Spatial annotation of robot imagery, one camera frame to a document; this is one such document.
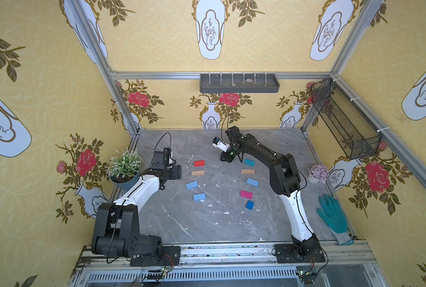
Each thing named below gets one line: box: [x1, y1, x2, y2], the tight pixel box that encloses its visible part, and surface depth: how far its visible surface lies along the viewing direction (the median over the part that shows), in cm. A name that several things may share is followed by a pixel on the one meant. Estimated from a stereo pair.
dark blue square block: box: [245, 200, 256, 211], surface depth 89 cm
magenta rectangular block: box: [239, 190, 254, 200], surface depth 95 cm
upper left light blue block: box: [185, 180, 199, 191], surface depth 97 cm
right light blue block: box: [246, 176, 260, 187], surface depth 97 cm
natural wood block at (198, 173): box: [190, 169, 206, 177], surface depth 102 cm
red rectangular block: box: [193, 160, 206, 167], surface depth 108 cm
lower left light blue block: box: [192, 192, 206, 201], surface depth 92 cm
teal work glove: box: [316, 193, 355, 246], surface depth 87 cm
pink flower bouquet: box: [307, 163, 328, 184], surface depth 92 cm
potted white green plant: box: [105, 148, 142, 191], surface depth 83 cm
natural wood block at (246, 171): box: [241, 168, 255, 175], surface depth 101 cm
